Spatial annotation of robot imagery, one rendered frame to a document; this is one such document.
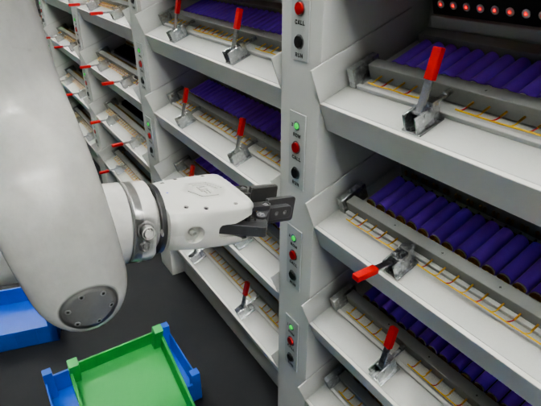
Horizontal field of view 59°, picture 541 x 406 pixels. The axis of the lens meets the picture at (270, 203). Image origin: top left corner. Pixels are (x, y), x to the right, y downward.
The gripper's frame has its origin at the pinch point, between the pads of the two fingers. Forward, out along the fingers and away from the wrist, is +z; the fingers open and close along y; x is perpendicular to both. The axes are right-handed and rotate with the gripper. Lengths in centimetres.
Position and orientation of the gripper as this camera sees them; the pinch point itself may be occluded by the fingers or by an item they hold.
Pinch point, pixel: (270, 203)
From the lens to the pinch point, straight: 59.5
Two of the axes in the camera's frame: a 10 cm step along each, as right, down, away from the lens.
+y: -5.4, -4.0, 7.4
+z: 8.3, -1.1, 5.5
